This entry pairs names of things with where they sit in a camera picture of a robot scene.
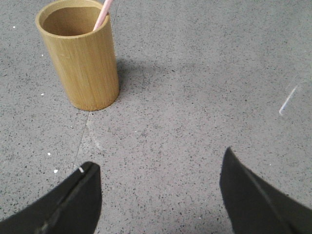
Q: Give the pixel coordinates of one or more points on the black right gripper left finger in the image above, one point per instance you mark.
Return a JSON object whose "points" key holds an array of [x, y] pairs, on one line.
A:
{"points": [[73, 207]]}

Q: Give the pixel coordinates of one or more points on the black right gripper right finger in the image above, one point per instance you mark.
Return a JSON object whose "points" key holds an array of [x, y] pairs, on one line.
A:
{"points": [[256, 207]]}

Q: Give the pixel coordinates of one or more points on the pink chopstick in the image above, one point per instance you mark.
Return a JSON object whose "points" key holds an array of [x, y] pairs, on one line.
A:
{"points": [[104, 11]]}

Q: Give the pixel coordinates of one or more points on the bamboo wooden cup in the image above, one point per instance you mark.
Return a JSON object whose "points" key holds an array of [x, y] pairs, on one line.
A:
{"points": [[84, 58]]}

